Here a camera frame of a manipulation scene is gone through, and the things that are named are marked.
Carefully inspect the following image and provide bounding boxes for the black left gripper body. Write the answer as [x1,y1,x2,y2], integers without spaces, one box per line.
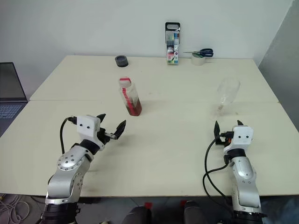
[97,127,117,145]

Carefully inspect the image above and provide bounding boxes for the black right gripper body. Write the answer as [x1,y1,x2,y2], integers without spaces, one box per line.
[215,131,234,147]

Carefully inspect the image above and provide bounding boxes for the blue handled scissors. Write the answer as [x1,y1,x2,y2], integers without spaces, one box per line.
[183,48,214,58]

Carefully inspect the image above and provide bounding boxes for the grey laptop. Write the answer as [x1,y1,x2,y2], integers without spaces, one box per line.
[0,62,28,138]

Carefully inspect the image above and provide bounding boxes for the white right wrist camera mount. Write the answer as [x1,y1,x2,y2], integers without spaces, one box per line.
[223,125,255,154]

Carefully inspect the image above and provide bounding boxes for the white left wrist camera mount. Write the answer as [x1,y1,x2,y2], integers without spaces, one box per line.
[76,115,105,150]

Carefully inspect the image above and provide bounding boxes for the marker pen pack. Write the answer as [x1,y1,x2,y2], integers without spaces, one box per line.
[164,22,181,66]

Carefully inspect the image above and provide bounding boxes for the plastic bottle with red liquid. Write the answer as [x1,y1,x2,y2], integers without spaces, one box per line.
[118,76,143,117]

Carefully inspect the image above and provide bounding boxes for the clear plastic bottle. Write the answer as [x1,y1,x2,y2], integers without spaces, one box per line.
[211,77,241,121]

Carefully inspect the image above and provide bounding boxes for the white and red bottle cap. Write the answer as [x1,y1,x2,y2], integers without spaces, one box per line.
[118,76,132,88]

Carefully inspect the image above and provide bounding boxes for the dark rounded shape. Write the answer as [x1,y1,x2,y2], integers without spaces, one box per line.
[121,205,152,224]

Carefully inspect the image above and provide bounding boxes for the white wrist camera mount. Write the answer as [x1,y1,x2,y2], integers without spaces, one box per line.
[76,115,105,150]
[223,125,255,154]

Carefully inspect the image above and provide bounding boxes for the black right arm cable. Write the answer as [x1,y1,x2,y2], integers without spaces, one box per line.
[202,132,234,204]

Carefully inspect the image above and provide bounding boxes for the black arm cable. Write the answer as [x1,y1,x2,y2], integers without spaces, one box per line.
[60,115,78,154]
[202,132,234,204]

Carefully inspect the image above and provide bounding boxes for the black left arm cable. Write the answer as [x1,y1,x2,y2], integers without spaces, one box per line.
[60,115,78,154]

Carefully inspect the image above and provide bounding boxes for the white floor cable tangle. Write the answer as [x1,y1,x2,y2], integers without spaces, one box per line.
[0,193,31,224]

